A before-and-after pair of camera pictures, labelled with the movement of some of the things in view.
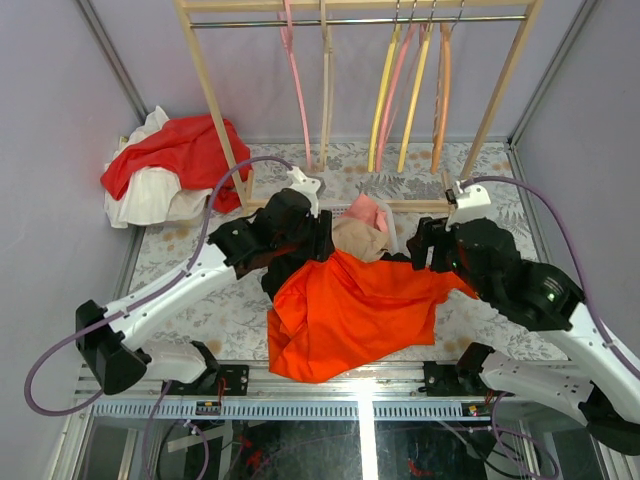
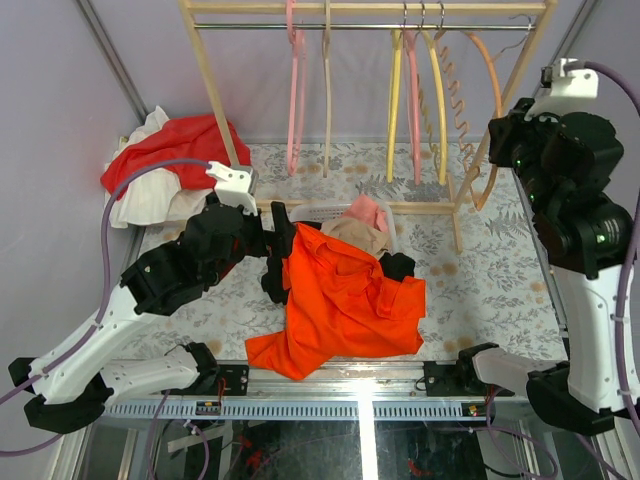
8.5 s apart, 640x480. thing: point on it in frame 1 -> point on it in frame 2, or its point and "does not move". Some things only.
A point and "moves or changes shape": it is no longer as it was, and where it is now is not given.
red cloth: x=191 y=147 does not move
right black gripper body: x=472 y=276 -> x=523 y=140
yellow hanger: x=412 y=112 -> x=431 y=37
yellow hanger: x=380 y=116 -> x=394 y=100
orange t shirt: x=332 y=317 moves or changes shape
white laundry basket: x=340 y=209 does not move
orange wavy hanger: x=446 y=33 -> x=461 y=102
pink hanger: x=394 y=88 -> x=412 y=38
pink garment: x=363 y=207 does not move
